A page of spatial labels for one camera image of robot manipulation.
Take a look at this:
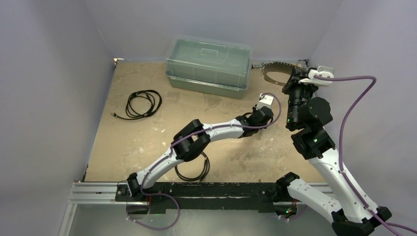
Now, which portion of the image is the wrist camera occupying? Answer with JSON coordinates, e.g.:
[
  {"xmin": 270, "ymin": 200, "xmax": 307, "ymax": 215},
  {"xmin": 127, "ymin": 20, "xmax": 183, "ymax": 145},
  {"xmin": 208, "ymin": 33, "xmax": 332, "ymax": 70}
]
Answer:
[
  {"xmin": 254, "ymin": 93, "xmax": 274, "ymax": 110},
  {"xmin": 298, "ymin": 65, "xmax": 334, "ymax": 87}
]

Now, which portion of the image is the coiled black USB cable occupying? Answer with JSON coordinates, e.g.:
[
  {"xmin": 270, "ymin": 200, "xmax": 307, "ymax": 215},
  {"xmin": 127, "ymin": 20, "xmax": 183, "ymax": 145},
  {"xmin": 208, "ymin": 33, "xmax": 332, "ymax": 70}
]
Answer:
[{"xmin": 111, "ymin": 89, "xmax": 163, "ymax": 120}]

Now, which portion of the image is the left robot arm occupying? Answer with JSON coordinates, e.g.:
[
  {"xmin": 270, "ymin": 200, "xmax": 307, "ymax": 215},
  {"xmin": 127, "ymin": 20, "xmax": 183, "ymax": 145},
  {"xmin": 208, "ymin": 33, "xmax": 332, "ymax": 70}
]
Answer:
[{"xmin": 126, "ymin": 106, "xmax": 281, "ymax": 201}]

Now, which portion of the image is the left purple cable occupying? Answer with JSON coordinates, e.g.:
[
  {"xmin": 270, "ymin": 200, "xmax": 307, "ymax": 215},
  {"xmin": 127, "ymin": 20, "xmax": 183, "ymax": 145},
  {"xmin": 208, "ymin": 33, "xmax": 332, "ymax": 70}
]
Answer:
[{"xmin": 140, "ymin": 93, "xmax": 282, "ymax": 196}]

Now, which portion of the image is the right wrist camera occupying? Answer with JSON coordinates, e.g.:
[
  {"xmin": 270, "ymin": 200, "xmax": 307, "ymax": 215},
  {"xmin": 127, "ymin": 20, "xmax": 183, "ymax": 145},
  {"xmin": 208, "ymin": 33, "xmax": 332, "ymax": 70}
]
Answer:
[{"xmin": 298, "ymin": 65, "xmax": 334, "ymax": 87}]

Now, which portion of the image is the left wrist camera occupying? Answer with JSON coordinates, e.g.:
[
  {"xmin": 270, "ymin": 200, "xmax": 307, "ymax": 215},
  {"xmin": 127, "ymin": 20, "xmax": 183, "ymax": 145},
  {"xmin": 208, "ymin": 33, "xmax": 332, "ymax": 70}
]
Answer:
[{"xmin": 254, "ymin": 93, "xmax": 274, "ymax": 110}]

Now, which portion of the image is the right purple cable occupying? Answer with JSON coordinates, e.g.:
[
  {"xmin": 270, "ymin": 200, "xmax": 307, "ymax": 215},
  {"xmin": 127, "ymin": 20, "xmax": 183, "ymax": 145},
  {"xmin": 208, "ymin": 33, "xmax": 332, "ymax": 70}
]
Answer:
[{"xmin": 313, "ymin": 75, "xmax": 417, "ymax": 236}]

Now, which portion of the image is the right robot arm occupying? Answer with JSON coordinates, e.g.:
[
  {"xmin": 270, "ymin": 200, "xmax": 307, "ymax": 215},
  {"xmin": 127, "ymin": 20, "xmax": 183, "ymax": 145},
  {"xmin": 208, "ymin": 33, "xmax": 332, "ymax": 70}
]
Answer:
[{"xmin": 274, "ymin": 75, "xmax": 392, "ymax": 236}]

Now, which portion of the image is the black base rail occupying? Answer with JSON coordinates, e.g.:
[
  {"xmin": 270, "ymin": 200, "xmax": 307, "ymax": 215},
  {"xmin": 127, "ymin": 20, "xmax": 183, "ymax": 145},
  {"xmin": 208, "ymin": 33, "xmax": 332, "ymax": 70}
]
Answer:
[{"xmin": 115, "ymin": 182, "xmax": 303, "ymax": 217}]

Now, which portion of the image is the round black cable loop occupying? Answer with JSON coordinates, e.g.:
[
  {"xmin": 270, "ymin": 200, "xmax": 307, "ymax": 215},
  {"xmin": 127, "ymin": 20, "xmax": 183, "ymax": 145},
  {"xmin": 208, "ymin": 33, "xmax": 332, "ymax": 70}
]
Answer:
[{"xmin": 174, "ymin": 151, "xmax": 211, "ymax": 182}]

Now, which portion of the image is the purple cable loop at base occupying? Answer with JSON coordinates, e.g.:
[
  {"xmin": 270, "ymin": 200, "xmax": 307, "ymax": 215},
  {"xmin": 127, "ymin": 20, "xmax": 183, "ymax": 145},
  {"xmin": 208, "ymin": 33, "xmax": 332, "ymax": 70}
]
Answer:
[{"xmin": 125, "ymin": 192, "xmax": 182, "ymax": 231}]

